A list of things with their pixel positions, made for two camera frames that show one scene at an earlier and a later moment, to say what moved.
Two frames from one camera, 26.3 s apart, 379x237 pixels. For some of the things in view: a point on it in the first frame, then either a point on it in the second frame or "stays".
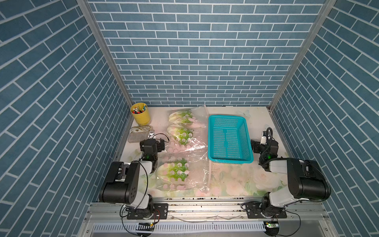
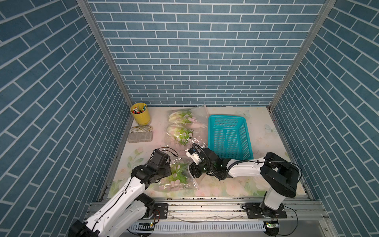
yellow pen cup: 140,112 stays
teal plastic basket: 229,140 stays
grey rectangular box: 136,137 stays
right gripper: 257,145 → 194,167
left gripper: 160,145 → 167,165
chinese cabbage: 181,135 stays
